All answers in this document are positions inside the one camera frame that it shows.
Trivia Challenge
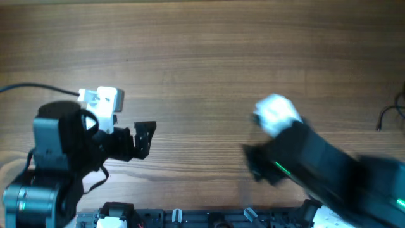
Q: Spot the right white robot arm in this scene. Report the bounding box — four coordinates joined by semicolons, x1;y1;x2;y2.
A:
242;121;404;227

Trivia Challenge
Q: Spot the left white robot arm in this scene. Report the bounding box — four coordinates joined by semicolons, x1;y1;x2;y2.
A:
3;101;156;227

